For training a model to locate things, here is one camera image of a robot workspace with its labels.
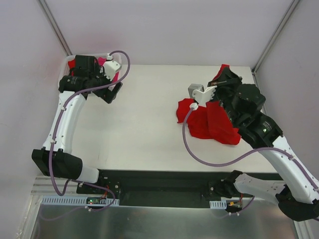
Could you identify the pink t shirt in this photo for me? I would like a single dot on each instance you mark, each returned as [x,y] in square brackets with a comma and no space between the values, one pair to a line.
[104,79]

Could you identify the right white cable duct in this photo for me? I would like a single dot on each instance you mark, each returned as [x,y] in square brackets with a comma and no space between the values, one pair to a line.
[222,204]

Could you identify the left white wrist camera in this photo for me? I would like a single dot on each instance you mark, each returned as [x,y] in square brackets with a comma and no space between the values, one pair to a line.
[110,69]

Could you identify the white cable duct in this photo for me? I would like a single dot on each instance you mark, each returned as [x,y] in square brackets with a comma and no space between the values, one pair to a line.
[79,201]
[222,204]

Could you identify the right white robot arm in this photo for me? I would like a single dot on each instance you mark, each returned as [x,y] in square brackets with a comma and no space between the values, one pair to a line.
[298,195]

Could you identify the red t shirt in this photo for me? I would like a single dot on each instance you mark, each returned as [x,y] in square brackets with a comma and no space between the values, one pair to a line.
[71,65]
[211,122]

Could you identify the left white cable duct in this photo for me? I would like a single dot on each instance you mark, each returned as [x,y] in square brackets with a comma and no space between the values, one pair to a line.
[79,201]

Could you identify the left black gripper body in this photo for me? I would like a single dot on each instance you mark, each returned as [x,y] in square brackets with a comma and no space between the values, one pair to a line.
[109,92]

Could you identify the aluminium frame post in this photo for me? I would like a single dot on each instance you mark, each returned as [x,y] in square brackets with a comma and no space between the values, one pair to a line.
[276,34]
[55,27]

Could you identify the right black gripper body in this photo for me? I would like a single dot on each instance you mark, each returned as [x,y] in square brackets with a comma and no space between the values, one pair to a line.
[225,87]

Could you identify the left aluminium frame post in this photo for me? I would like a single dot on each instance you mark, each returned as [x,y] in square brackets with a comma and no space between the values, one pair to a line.
[55,27]

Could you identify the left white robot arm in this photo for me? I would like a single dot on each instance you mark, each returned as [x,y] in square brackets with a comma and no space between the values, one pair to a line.
[86,76]

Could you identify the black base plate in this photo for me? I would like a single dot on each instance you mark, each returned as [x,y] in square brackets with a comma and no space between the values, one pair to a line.
[173,189]

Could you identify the right aluminium frame post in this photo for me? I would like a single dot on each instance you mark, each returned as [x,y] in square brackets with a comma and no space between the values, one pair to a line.
[276,34]

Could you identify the white plastic basket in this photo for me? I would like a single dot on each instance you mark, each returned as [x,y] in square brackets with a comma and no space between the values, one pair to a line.
[65,69]

